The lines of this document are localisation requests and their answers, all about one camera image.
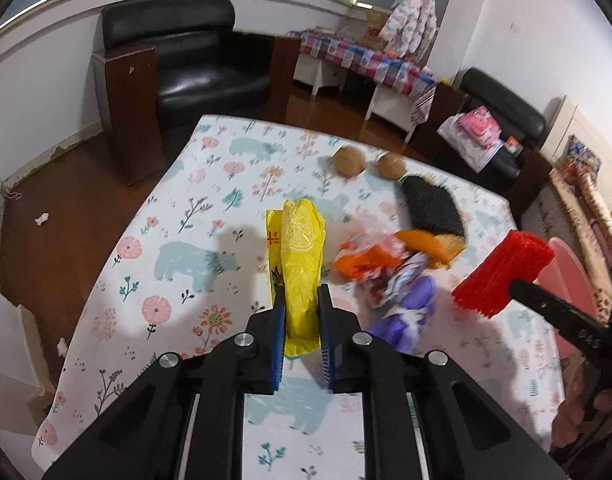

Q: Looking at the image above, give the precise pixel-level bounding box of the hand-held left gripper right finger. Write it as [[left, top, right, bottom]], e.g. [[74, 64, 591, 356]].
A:
[[317, 284, 569, 480]]

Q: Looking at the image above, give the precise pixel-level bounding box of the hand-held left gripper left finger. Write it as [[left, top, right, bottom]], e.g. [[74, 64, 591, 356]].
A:
[[43, 287, 287, 480]]

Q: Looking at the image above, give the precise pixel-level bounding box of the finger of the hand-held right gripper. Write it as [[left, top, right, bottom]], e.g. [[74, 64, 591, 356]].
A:
[[508, 279, 611, 361]]

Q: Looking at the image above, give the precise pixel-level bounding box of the pink plastic basin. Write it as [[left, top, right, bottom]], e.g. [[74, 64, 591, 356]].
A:
[[546, 237, 608, 363]]

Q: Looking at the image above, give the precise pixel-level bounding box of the red knitted scouring pad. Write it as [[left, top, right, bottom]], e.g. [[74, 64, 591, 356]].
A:
[[451, 230, 556, 319]]

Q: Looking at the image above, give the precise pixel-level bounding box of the yellow plastic bag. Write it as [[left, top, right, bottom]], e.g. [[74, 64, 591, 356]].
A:
[[263, 199, 327, 359]]

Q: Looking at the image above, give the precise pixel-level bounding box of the orange snack wrapper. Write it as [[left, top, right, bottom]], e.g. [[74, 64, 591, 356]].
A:
[[333, 232, 411, 282]]

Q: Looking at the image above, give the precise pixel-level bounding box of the purple snack wrapper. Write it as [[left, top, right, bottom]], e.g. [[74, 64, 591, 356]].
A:
[[363, 275, 439, 354]]

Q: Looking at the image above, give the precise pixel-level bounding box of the blue patterned snack wrapper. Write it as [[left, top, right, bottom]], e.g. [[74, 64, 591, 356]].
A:
[[381, 252, 429, 307]]

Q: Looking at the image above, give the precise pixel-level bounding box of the orange knitted scouring pad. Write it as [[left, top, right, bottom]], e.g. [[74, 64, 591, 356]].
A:
[[396, 229, 468, 269]]

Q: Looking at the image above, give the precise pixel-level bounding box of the black knitted scouring pad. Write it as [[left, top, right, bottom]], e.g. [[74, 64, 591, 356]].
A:
[[401, 174, 470, 241]]

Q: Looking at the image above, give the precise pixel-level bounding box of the person's right hand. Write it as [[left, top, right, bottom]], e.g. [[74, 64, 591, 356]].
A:
[[551, 390, 612, 456]]

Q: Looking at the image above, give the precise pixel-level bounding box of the bed with brown floral blanket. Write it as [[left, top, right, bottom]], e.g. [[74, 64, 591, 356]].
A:
[[548, 169, 612, 322]]

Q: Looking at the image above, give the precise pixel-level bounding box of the orange dotted quilt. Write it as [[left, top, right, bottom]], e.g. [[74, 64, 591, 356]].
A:
[[573, 160, 612, 242]]

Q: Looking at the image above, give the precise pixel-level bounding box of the brown wooden side cabinet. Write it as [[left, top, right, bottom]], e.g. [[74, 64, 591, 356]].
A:
[[272, 35, 303, 95], [415, 80, 463, 148], [92, 42, 169, 187], [506, 151, 555, 217]]

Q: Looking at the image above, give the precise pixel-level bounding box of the colourful patterned pillow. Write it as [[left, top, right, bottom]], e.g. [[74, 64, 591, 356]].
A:
[[565, 135, 603, 177]]

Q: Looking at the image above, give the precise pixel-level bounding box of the floral animal print tablecloth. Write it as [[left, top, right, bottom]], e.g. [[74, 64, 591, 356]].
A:
[[32, 114, 568, 480]]

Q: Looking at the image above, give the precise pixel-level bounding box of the white patterned cloth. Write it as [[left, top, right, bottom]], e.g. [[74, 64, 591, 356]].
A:
[[437, 114, 506, 172]]

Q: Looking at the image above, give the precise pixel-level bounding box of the beige bed headboard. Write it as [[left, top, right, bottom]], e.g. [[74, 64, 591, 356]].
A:
[[538, 95, 612, 201]]

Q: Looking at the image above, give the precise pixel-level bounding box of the brown walnut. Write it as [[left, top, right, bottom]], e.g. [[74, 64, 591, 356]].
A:
[[376, 152, 407, 180], [334, 145, 365, 177]]

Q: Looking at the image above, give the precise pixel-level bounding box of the pink dotted garment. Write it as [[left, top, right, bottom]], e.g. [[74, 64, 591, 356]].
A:
[[458, 105, 503, 149]]

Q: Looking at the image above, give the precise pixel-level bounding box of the black armchair with clothes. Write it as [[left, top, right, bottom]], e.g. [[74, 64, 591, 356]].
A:
[[455, 67, 548, 187]]

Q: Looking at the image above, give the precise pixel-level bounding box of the white panel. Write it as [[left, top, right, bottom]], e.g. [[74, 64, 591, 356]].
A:
[[0, 280, 57, 437]]

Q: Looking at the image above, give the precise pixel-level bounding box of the side table with checkered cloth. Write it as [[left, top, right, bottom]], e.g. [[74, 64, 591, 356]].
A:
[[299, 30, 437, 127]]

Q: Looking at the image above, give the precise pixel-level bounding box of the black leather armchair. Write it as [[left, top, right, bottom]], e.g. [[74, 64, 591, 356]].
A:
[[100, 0, 275, 127]]

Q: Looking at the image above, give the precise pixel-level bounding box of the hanging patterned padded jacket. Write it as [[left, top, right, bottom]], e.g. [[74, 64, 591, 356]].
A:
[[378, 0, 439, 59]]

